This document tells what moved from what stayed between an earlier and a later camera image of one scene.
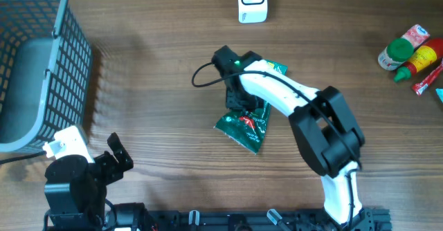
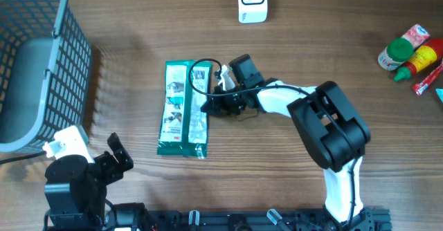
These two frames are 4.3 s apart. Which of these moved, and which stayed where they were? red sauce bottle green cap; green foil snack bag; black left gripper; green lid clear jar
Moved: green foil snack bag
Stayed: green lid clear jar; red sauce bottle green cap; black left gripper
